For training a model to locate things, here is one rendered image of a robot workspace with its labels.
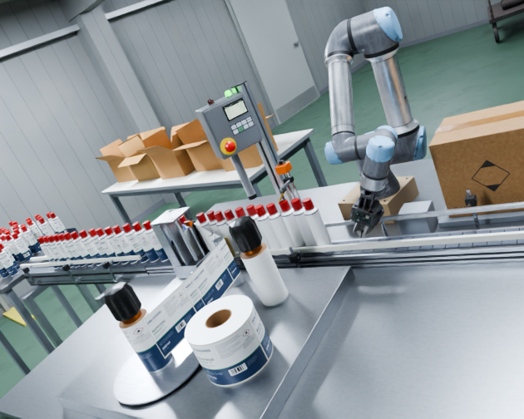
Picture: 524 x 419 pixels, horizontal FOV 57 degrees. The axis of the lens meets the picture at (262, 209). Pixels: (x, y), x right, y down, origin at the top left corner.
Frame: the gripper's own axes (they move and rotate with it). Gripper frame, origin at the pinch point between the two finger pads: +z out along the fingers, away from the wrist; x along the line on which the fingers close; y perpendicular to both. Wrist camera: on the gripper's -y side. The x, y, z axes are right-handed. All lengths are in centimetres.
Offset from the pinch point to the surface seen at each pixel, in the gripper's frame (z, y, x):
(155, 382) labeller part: 24, 67, -35
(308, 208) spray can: -3.5, 1.7, -19.1
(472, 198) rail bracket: -19.7, -8.5, 27.6
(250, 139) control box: -16, -9, -48
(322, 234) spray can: 5.2, 2.0, -12.9
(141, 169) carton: 140, -155, -239
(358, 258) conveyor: 6.7, 5.2, 1.8
